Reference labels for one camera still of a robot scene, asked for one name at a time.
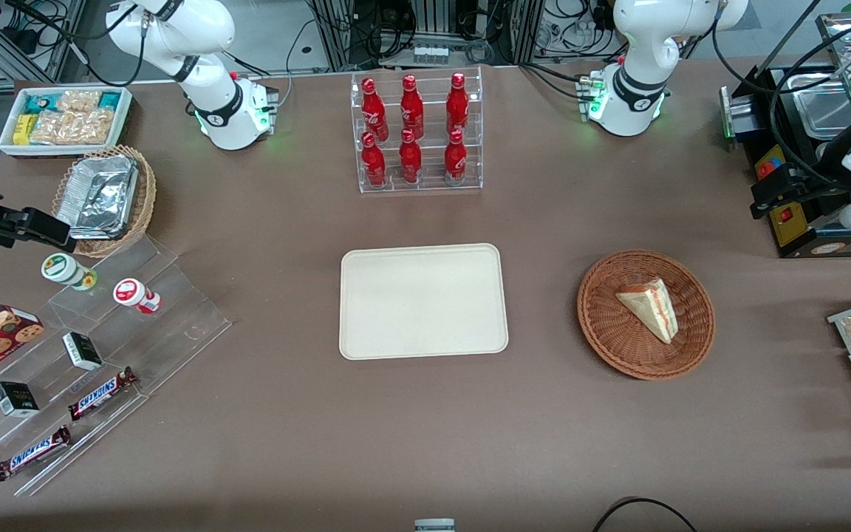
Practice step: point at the clear acrylic bottle rack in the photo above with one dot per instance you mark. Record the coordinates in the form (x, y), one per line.
(429, 122)

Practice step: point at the red cola bottle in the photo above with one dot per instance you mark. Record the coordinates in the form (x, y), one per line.
(412, 109)
(457, 105)
(373, 162)
(456, 158)
(373, 111)
(410, 159)

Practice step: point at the yellow snack packet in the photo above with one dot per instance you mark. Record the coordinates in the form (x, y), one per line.
(23, 130)

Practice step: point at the aluminium equipment frame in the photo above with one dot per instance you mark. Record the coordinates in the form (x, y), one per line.
(433, 22)

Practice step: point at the green lid yogurt cup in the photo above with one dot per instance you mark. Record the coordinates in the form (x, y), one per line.
(63, 268)

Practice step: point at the teal snack packet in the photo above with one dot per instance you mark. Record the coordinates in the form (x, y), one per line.
(109, 100)
(39, 103)

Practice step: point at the white power strip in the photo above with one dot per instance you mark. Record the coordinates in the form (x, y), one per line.
(431, 55)

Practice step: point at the large round wicker basket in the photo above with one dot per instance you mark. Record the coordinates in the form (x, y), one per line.
(617, 340)

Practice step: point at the small grey device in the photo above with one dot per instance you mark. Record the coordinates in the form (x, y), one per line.
(434, 526)

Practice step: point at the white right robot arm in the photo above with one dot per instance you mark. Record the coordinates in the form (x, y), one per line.
(204, 29)

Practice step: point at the steel warmer pan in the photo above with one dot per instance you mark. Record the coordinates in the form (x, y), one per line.
(824, 112)

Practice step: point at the black food warmer appliance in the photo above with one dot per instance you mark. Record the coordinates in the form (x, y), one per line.
(786, 233)

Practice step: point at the aluminium foil container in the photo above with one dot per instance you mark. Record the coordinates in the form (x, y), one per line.
(97, 196)

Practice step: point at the white rectangular snack bin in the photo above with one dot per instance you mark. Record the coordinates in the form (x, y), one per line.
(8, 144)

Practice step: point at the red lid yogurt cup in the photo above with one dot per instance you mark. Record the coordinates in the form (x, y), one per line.
(131, 293)

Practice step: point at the clear acrylic stepped stand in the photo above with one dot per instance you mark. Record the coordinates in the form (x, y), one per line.
(174, 325)

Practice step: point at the cream plastic tray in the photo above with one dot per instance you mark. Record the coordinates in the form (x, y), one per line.
(422, 301)

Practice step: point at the large clear cracker bag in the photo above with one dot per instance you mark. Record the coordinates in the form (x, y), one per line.
(74, 128)

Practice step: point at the small oval wicker basket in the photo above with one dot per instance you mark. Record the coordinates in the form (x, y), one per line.
(146, 196)

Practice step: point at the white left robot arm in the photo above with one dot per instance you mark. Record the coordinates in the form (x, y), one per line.
(643, 52)

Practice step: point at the small clear cracker bag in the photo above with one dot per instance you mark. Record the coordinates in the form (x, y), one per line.
(80, 100)

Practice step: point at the small black carton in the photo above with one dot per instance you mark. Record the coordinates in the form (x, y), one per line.
(15, 400)
(82, 352)

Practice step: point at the snickers chocolate bar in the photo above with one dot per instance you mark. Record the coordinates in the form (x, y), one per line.
(100, 394)
(32, 453)

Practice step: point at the triangle sandwich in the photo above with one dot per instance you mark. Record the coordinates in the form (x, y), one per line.
(651, 310)

